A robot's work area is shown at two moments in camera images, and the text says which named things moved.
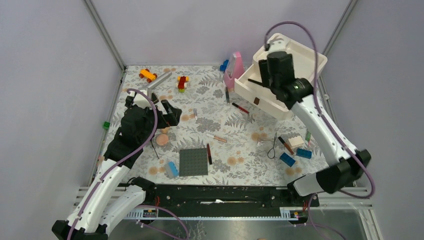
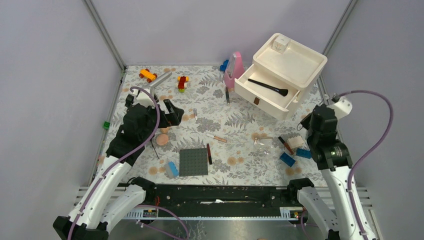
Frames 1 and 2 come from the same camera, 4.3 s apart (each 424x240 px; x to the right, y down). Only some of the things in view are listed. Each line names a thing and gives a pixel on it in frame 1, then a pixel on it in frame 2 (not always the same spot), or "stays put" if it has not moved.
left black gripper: [171, 119] stays put
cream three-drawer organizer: [307, 64] stays put
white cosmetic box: [295, 141] stays put
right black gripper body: [266, 79] to [305, 124]
